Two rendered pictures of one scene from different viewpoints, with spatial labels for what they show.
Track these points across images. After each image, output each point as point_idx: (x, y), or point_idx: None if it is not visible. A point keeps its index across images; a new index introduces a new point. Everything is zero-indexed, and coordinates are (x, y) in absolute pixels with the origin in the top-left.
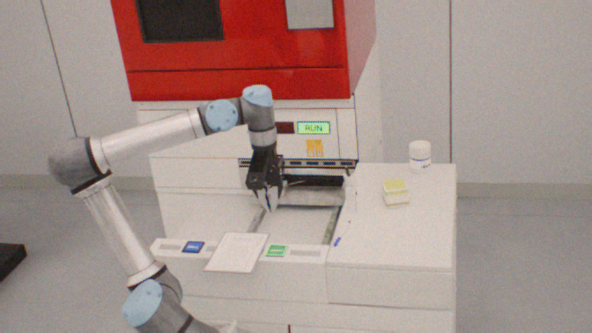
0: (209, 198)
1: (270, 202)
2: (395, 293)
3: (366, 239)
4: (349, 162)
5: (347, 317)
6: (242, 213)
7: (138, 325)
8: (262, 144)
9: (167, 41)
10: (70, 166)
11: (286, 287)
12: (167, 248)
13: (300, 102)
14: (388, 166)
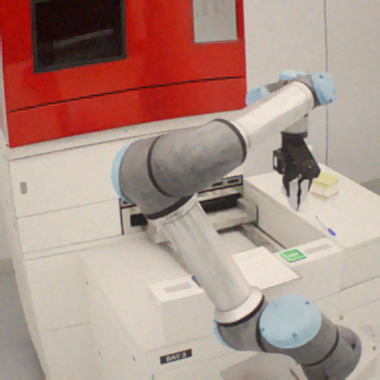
0: (90, 252)
1: (300, 198)
2: None
3: (347, 224)
4: (235, 179)
5: (350, 299)
6: (148, 256)
7: (309, 340)
8: (304, 130)
9: (62, 67)
10: (220, 157)
11: (309, 289)
12: (175, 290)
13: (191, 121)
14: (274, 174)
